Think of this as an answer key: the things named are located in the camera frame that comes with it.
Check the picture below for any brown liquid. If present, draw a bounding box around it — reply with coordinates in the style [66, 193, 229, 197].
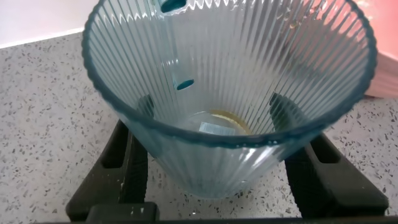
[208, 108, 252, 136]

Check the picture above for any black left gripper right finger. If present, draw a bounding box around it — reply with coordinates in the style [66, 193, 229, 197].
[284, 134, 389, 218]

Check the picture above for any ribbed translucent blue cup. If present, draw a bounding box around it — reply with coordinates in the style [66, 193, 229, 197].
[80, 0, 379, 200]

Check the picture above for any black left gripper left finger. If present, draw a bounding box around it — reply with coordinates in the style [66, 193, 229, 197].
[64, 119, 149, 222]

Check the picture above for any pink bowl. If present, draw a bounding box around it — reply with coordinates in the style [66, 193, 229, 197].
[351, 0, 398, 99]

